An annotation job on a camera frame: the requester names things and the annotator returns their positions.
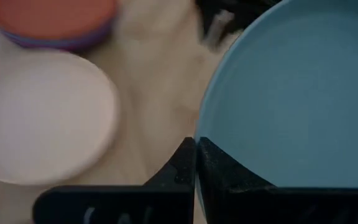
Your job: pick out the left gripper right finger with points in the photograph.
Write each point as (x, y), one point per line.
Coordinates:
(259, 205)

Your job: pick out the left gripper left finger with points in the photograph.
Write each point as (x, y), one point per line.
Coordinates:
(154, 202)

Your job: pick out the mint green plate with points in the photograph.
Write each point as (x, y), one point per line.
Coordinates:
(291, 93)

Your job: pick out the blue-grey bowl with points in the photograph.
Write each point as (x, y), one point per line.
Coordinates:
(67, 42)

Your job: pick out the pale pink plate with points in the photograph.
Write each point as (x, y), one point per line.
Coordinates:
(42, 118)

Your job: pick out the orange plate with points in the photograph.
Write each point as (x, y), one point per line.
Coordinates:
(48, 15)

